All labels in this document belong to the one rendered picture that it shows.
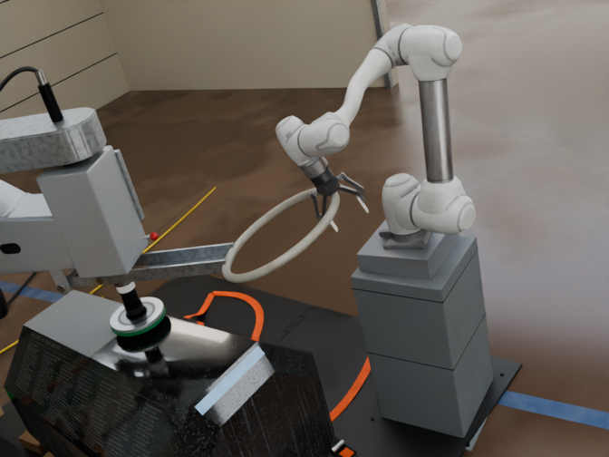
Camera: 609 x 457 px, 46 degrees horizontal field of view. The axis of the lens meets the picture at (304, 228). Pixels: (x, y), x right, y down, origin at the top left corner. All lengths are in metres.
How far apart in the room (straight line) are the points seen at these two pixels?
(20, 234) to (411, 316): 1.51
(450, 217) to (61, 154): 1.36
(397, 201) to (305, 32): 4.98
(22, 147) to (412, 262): 1.47
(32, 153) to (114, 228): 0.37
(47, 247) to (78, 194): 0.29
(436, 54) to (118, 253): 1.29
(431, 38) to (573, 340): 1.82
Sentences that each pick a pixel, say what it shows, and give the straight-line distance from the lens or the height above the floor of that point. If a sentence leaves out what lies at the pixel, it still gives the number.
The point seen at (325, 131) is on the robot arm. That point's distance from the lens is 2.22.
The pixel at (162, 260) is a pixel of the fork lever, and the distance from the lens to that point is 2.79.
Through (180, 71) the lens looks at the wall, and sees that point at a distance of 8.87.
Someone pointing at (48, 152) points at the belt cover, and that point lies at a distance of 2.54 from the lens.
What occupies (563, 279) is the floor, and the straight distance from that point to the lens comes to 4.19.
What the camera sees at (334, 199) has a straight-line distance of 2.42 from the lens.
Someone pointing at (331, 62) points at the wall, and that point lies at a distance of 7.60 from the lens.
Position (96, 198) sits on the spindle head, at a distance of 2.54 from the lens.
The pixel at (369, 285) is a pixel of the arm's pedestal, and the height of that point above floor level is 0.77.
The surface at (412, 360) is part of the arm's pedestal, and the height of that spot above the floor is 0.41.
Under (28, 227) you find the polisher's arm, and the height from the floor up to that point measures 1.40.
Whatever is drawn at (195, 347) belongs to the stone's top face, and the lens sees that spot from 2.71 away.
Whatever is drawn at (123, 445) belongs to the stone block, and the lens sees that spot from 2.69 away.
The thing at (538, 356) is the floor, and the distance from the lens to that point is 3.69.
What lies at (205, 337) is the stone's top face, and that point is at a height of 0.87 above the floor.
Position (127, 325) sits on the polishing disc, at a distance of 2.87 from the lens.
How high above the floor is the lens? 2.41
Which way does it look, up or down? 28 degrees down
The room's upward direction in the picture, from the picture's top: 14 degrees counter-clockwise
